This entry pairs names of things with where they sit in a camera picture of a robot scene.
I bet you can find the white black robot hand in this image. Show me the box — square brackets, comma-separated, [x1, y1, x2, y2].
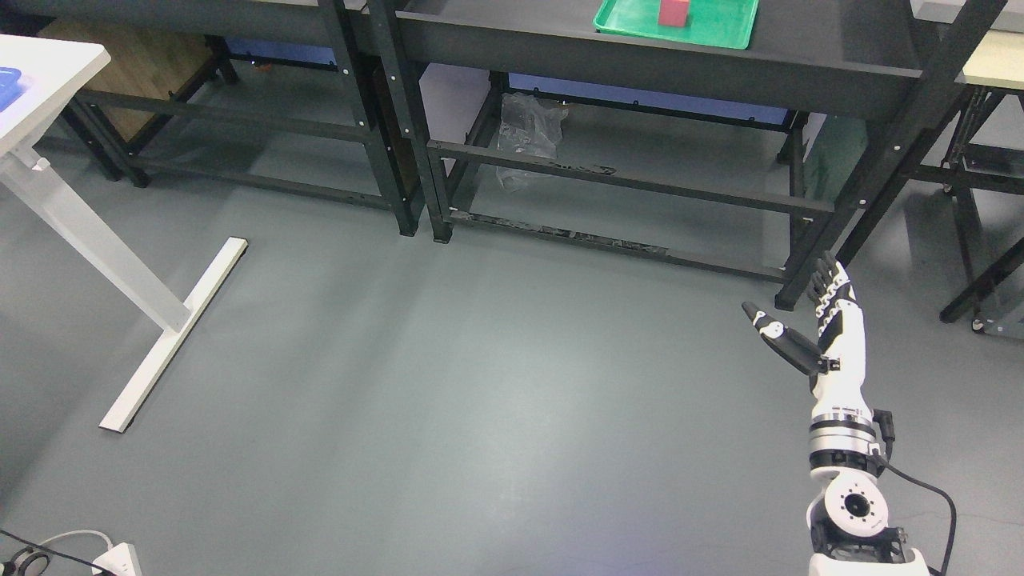
[742, 251, 873, 420]

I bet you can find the pink foam block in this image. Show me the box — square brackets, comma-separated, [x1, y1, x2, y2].
[656, 0, 691, 28]

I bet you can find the black metal shelf right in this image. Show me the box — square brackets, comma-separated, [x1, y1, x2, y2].
[366, 1, 1005, 310]

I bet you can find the black metal shelf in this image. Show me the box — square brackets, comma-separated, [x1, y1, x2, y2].
[2, 1, 424, 236]
[366, 1, 1005, 310]

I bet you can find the green plastic tray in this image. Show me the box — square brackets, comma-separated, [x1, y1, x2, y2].
[593, 1, 760, 49]

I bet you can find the black metal shelf left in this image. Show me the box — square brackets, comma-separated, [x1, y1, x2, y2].
[2, 1, 424, 236]

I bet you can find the blue plastic tray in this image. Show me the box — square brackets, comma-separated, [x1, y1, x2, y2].
[0, 66, 22, 101]

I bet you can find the clear plastic bag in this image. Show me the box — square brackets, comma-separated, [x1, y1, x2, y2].
[498, 94, 568, 159]

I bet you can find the white power strip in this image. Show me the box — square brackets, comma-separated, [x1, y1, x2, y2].
[92, 542, 142, 576]

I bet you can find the brown wooden cabinet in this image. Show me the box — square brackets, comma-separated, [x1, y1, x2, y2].
[38, 18, 214, 101]

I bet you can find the white standing desk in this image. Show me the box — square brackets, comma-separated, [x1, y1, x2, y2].
[1, 35, 248, 433]

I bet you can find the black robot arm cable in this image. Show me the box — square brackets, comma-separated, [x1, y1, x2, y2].
[874, 410, 958, 576]

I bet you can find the black floor cable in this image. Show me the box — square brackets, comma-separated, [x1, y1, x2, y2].
[0, 528, 113, 576]

